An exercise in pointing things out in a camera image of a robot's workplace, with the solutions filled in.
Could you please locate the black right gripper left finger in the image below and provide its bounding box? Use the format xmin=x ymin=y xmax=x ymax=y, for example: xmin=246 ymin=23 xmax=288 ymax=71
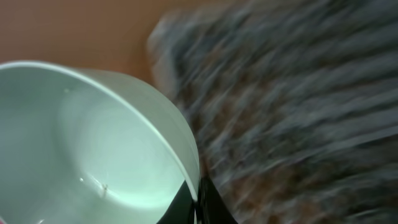
xmin=157 ymin=182 xmax=195 ymax=224

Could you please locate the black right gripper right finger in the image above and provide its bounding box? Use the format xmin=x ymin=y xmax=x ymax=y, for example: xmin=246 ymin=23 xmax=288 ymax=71
xmin=197 ymin=177 xmax=238 ymax=224

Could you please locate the mint green bowl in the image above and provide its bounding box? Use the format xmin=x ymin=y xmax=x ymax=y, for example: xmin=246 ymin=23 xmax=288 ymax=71
xmin=1 ymin=61 xmax=200 ymax=224

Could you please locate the grey dishwasher rack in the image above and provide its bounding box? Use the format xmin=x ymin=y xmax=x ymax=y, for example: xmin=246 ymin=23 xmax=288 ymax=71
xmin=148 ymin=0 xmax=397 ymax=223

